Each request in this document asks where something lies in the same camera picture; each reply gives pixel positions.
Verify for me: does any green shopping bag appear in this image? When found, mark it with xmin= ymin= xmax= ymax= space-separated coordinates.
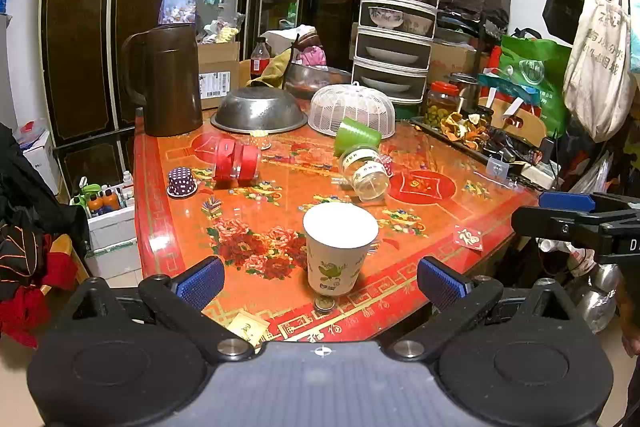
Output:
xmin=498 ymin=28 xmax=570 ymax=138

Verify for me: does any cardboard box with label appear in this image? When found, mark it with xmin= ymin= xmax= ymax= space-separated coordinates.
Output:
xmin=198 ymin=41 xmax=240 ymax=109

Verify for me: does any white paper cup green print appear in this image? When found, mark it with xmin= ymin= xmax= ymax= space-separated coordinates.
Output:
xmin=303 ymin=202 xmax=378 ymax=297

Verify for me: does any purple polka dot cup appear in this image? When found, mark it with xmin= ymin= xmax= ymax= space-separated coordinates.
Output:
xmin=166 ymin=167 xmax=198 ymax=198

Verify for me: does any white stacked drawer rack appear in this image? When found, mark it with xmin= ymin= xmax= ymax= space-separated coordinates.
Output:
xmin=352 ymin=0 xmax=439 ymax=105

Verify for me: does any green plastic cup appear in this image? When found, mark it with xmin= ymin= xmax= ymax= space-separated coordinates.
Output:
xmin=334 ymin=117 xmax=382 ymax=156

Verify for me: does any clear plastic cup with ribbon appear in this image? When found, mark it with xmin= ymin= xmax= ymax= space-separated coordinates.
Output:
xmin=338 ymin=145 xmax=390 ymax=202

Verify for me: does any tray of dried snacks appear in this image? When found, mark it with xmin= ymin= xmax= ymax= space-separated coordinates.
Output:
xmin=411 ymin=107 xmax=544 ymax=165

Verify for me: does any beige canvas tote bag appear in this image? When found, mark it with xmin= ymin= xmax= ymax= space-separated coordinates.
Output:
xmin=563 ymin=0 xmax=638 ymax=143

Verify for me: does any red floral tablecloth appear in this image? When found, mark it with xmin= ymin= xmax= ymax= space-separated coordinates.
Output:
xmin=134 ymin=122 xmax=537 ymax=341

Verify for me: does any white box with bottles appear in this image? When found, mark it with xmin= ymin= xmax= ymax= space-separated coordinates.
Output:
xmin=70 ymin=170 xmax=141 ymax=280

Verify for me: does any small orange dotted cup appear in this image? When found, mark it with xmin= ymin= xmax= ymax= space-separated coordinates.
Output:
xmin=248 ymin=130 xmax=271 ymax=150

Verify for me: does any clear cup red ribbon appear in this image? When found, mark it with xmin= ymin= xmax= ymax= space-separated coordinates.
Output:
xmin=213 ymin=138 xmax=262 ymax=183

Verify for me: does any brown plastic pitcher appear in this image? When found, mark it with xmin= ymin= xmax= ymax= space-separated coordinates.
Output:
xmin=120 ymin=23 xmax=203 ymax=138

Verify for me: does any steel colander bowl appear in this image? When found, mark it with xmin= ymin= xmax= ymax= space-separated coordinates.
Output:
xmin=210 ymin=87 xmax=307 ymax=134

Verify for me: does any glass jar red lid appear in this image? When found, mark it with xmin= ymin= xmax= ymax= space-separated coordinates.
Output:
xmin=424 ymin=81 xmax=459 ymax=128

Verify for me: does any white mesh food cover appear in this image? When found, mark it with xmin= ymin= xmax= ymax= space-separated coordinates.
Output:
xmin=308 ymin=84 xmax=395 ymax=139

